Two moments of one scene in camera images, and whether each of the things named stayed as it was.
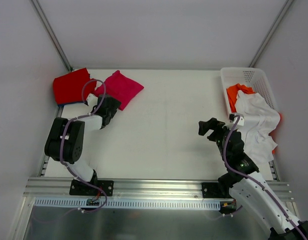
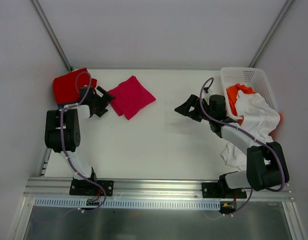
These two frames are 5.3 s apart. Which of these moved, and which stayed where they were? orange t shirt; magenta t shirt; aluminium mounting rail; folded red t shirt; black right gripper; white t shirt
Moved: magenta t shirt; black right gripper
Stayed: aluminium mounting rail; white t shirt; folded red t shirt; orange t shirt
